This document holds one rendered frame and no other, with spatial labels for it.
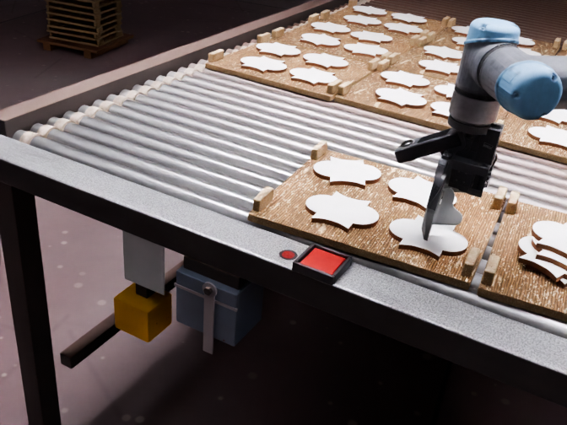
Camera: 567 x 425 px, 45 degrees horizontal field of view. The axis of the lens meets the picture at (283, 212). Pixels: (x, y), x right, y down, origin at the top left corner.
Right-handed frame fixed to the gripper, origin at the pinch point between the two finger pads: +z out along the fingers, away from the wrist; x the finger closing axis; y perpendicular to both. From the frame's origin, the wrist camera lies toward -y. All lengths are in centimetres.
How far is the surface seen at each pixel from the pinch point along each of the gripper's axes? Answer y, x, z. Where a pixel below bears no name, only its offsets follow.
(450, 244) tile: 4.2, -1.4, 2.7
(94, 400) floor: -86, 11, 100
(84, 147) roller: -76, 0, 8
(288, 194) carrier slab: -28.0, 1.5, 4.6
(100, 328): -85, 13, 73
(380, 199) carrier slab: -12.0, 9.7, 4.1
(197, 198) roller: -43.7, -6.7, 7.0
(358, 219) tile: -12.6, -2.0, 3.2
